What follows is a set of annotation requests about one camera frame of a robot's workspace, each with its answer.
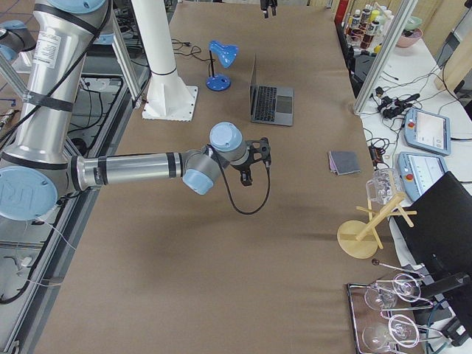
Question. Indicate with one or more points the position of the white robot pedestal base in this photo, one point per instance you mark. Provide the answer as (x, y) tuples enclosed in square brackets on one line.
[(168, 97)]

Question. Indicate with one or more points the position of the clear glass mug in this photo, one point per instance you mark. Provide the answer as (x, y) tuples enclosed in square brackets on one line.
[(384, 184)]

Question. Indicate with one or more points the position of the blue desk lamp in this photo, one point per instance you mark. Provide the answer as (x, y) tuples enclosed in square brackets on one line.
[(226, 55)]

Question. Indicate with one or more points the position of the grey laptop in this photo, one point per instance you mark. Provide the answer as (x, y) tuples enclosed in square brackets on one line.
[(270, 105)]

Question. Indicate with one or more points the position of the wire wine glass rack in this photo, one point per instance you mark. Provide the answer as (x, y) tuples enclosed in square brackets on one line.
[(381, 312)]

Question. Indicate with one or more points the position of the pink bowl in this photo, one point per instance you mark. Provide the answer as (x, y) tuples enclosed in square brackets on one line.
[(409, 38)]

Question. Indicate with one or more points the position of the clear wine glass upper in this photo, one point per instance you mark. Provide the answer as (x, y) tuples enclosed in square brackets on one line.
[(384, 294)]

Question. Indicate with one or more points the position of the wooden mug tree stand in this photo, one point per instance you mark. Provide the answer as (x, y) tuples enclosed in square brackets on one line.
[(360, 240)]

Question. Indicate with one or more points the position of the black monitor back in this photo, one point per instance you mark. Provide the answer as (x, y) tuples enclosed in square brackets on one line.
[(441, 235)]

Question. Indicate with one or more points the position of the blue teach pendant far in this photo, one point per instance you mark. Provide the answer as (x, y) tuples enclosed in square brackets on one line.
[(428, 131)]

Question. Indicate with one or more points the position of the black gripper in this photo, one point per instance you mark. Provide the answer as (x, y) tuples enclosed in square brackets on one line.
[(244, 169), (267, 4)]

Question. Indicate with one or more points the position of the clear wine glass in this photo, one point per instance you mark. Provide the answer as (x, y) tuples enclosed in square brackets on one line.
[(384, 294), (400, 332)]

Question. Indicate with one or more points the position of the blue teach pendant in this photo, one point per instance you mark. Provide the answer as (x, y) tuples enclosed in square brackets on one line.
[(428, 131), (419, 171)]

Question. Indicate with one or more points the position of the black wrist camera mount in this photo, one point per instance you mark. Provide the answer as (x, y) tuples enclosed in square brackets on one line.
[(259, 151)]

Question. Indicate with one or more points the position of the blue teach pendant near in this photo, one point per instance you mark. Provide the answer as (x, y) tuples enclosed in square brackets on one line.
[(419, 171)]

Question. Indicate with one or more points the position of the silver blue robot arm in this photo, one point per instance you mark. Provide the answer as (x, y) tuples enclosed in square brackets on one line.
[(35, 172)]

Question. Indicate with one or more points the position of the folded grey cloth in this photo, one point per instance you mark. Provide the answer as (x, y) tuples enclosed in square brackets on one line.
[(343, 162)]

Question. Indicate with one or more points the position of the aluminium frame post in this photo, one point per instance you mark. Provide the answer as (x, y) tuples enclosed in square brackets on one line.
[(398, 23)]

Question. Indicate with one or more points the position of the clear wine glass lower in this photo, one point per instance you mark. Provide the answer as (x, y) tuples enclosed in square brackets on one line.
[(400, 332)]

